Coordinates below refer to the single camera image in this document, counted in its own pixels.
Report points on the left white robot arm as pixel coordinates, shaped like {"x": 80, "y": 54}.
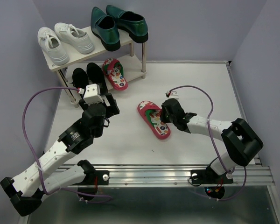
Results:
{"x": 28, "y": 190}

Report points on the black lace shoe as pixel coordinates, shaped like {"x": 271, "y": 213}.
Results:
{"x": 80, "y": 79}
{"x": 96, "y": 76}

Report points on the white sneaker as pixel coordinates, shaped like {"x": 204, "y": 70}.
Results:
{"x": 76, "y": 37}
{"x": 51, "y": 45}

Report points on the white two-tier shoe shelf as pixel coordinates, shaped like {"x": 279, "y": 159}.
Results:
{"x": 133, "y": 67}

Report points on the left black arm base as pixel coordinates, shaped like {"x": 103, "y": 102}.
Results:
{"x": 90, "y": 180}

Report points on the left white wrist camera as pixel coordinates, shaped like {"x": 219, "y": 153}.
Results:
{"x": 92, "y": 94}

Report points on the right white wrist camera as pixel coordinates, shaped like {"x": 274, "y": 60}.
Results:
{"x": 172, "y": 94}

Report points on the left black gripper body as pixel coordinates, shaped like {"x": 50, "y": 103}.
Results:
{"x": 99, "y": 132}

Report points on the right white sneaker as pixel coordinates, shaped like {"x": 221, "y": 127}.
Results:
{"x": 76, "y": 37}

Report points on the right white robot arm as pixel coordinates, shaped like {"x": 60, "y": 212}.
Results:
{"x": 240, "y": 140}

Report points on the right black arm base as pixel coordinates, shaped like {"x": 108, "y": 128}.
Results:
{"x": 214, "y": 183}

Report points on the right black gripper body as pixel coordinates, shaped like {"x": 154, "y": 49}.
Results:
{"x": 165, "y": 117}

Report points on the green loafer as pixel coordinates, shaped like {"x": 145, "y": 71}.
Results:
{"x": 134, "y": 24}
{"x": 104, "y": 27}

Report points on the left white sneaker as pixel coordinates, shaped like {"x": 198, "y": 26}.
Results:
{"x": 51, "y": 45}

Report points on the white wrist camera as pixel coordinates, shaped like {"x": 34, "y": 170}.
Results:
{"x": 172, "y": 94}
{"x": 92, "y": 94}

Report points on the aluminium mounting rail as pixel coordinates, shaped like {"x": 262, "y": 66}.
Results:
{"x": 142, "y": 176}

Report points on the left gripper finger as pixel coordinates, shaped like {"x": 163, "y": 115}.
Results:
{"x": 112, "y": 109}
{"x": 83, "y": 104}

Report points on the pink patterned sandal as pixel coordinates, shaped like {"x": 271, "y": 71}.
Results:
{"x": 114, "y": 72}
{"x": 151, "y": 114}

